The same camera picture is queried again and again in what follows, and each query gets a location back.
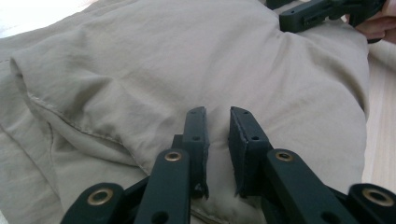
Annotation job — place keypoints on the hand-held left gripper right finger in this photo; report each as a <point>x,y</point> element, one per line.
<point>246,146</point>

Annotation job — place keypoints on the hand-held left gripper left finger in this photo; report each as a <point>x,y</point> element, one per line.
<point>196,143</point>

